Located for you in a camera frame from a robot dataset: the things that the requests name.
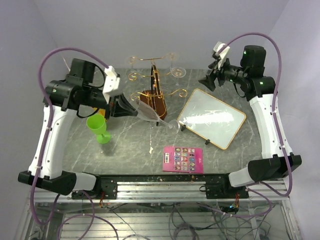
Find pink sticker card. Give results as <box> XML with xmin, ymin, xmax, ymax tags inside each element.
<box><xmin>162</xmin><ymin>146</ymin><xmax>204</xmax><ymax>174</ymax></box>

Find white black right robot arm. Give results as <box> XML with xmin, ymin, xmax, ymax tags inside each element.
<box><xmin>199</xmin><ymin>42</ymin><xmax>302</xmax><ymax>198</ymax></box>

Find gold framed mirror tray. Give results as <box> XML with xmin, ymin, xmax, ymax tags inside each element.
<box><xmin>177</xmin><ymin>88</ymin><xmax>247</xmax><ymax>150</ymax></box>

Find aluminium rail base frame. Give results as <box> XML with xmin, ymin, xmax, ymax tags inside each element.
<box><xmin>16</xmin><ymin>174</ymin><xmax>302</xmax><ymax>240</ymax></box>

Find clear wine glass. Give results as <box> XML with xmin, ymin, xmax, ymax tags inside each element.
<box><xmin>127</xmin><ymin>56</ymin><xmax>137</xmax><ymax>79</ymax></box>
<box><xmin>165</xmin><ymin>52</ymin><xmax>179</xmax><ymax>70</ymax></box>
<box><xmin>170</xmin><ymin>67</ymin><xmax>187</xmax><ymax>86</ymax></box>

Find green plastic goblet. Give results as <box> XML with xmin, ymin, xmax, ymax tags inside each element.
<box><xmin>86</xmin><ymin>113</ymin><xmax>111</xmax><ymax>144</ymax></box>

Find gold wire wine glass rack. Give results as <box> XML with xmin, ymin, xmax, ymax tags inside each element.
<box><xmin>128</xmin><ymin>55</ymin><xmax>173</xmax><ymax>120</ymax></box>

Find orange plastic goblet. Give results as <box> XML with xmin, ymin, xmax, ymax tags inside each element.
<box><xmin>92</xmin><ymin>109</ymin><xmax>106</xmax><ymax>122</ymax></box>

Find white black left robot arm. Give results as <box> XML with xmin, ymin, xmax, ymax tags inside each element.
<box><xmin>18</xmin><ymin>58</ymin><xmax>138</xmax><ymax>199</ymax></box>

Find clear tall champagne flute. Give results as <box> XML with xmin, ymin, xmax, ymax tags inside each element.
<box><xmin>119</xmin><ymin>97</ymin><xmax>181</xmax><ymax>134</ymax></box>

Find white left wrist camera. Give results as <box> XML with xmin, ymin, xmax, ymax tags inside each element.
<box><xmin>102</xmin><ymin>65</ymin><xmax>123</xmax><ymax>104</ymax></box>

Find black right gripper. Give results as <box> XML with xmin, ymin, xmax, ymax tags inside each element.
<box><xmin>198</xmin><ymin>54</ymin><xmax>248</xmax><ymax>91</ymax></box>

